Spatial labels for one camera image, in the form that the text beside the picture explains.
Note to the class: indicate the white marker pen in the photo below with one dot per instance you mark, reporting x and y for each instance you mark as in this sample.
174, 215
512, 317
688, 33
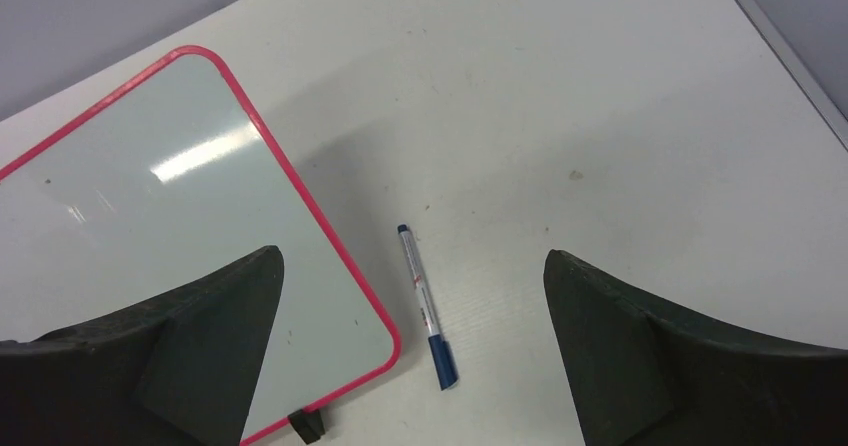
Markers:
419, 281

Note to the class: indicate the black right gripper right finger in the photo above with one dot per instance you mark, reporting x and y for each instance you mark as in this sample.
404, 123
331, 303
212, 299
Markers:
644, 370

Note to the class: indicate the black whiteboard foot clip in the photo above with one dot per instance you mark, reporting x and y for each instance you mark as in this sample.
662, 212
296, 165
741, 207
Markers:
308, 425

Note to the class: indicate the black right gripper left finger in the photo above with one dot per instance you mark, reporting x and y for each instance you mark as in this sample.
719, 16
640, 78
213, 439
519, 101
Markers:
180, 368

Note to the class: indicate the pink framed whiteboard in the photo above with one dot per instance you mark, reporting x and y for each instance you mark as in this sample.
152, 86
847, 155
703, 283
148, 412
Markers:
169, 177

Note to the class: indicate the blue marker cap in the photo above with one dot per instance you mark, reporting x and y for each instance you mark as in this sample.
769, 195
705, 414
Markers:
443, 362

